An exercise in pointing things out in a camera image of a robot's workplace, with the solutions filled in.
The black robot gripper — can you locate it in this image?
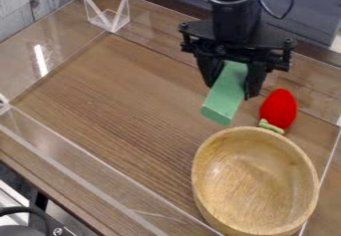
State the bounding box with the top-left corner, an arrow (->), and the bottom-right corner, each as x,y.
178,0 -> 296,100

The green rectangular block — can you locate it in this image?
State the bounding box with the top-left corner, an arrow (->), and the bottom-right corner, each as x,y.
201,62 -> 248,125

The brown wooden bowl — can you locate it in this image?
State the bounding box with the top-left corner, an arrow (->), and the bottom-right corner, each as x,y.
190,126 -> 320,236

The red plush strawberry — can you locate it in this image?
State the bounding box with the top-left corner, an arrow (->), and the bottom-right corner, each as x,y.
259,89 -> 299,134

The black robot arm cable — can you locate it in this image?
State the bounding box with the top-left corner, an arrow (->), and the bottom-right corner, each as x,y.
257,0 -> 296,20

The clear acrylic corner bracket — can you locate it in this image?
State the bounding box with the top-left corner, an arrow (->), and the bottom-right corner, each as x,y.
84,0 -> 132,33

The clear acrylic front wall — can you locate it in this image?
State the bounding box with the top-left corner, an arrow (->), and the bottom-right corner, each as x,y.
0,95 -> 221,236

